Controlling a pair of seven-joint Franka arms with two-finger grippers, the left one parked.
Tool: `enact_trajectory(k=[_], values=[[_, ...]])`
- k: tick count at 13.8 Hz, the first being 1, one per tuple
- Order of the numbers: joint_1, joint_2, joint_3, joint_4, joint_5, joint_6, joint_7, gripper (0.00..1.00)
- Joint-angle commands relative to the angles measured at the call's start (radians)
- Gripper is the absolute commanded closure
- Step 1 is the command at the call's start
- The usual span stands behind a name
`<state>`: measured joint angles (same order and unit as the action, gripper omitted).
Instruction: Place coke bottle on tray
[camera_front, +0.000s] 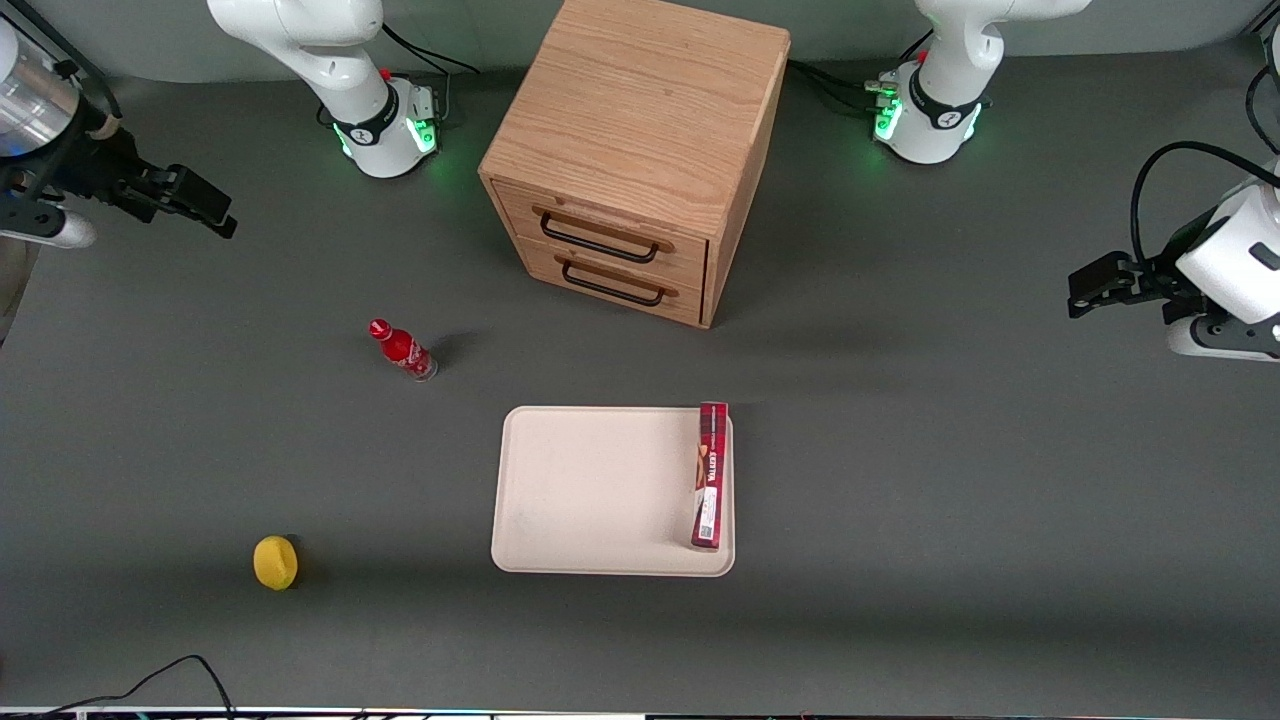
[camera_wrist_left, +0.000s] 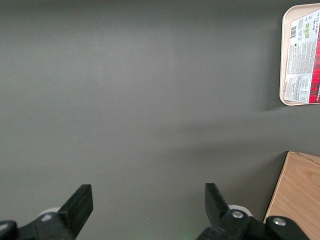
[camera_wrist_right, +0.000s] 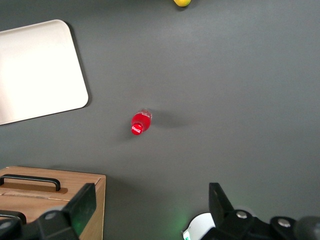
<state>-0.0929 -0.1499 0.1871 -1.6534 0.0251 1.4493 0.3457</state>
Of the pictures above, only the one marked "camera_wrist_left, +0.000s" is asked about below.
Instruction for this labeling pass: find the beige plastic tray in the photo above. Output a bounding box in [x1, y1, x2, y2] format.
[279, 3, 320, 107]

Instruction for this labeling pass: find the red tartan shortbread box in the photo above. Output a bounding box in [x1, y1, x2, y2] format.
[284, 13, 320, 105]

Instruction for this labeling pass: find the wooden two-drawer cabinet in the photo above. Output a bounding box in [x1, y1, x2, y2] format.
[263, 150, 320, 240]

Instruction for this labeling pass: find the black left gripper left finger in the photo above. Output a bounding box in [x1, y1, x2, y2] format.
[0, 184, 94, 240]

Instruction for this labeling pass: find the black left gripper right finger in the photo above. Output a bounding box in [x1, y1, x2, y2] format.
[197, 183, 311, 240]

